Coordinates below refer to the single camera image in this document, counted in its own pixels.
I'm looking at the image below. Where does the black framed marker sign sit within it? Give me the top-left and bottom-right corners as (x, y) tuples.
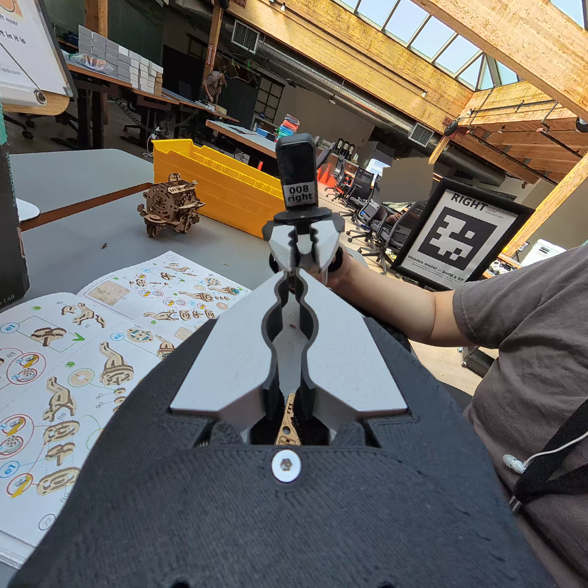
(390, 177), (536, 291)

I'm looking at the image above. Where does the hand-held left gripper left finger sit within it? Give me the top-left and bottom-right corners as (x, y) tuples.
(169, 270), (291, 435)

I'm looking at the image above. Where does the yellow plastic bin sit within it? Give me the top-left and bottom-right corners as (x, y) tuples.
(152, 139), (288, 239)

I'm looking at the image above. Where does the white air vent grille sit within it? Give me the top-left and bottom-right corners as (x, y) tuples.
(408, 122), (435, 148)
(231, 19), (260, 55)

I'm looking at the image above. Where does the grey ventilation duct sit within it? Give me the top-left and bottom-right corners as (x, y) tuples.
(257, 39), (506, 187)

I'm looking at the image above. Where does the skylight window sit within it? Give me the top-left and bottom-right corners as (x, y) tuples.
(331, 0), (588, 90)

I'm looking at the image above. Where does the black office chair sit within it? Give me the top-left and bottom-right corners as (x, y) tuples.
(356, 202), (414, 272)

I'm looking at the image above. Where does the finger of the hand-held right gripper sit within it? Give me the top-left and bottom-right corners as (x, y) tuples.
(311, 225), (340, 273)
(268, 225), (296, 273)

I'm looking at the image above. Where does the black strap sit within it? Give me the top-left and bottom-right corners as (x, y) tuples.
(510, 404), (588, 506)

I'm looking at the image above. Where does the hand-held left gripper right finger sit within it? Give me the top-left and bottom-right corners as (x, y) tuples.
(293, 269), (409, 435)

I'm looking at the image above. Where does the white instruction sign board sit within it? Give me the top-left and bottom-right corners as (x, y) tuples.
(0, 0), (75, 115)

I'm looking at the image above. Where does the wooden workbench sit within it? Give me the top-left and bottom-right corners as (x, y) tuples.
(66, 62), (239, 152)

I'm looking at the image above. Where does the white top table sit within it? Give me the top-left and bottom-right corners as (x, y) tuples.
(205, 119), (278, 159)

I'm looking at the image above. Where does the open instruction booklet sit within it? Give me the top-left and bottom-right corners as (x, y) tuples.
(0, 250), (251, 568)

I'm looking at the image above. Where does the stack of grey boxes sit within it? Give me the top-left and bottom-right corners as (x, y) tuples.
(77, 25), (164, 96)

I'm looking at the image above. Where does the person's grey shirt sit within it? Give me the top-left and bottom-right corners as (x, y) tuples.
(452, 243), (588, 588)

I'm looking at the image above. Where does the white storage container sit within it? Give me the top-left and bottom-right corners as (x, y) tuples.
(519, 239), (567, 267)

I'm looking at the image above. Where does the black cardboard box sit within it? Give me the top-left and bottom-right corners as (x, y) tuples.
(0, 138), (30, 301)

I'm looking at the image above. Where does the person's right forearm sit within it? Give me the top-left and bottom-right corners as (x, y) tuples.
(354, 257), (460, 347)

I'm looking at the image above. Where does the person's right hand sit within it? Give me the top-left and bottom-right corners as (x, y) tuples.
(326, 254), (364, 297)

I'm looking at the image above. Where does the laser-cut plywood parts sheet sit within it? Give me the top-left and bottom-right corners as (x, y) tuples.
(275, 393), (301, 446)

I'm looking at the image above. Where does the assembled wooden model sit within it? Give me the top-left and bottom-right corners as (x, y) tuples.
(137, 173), (206, 238)

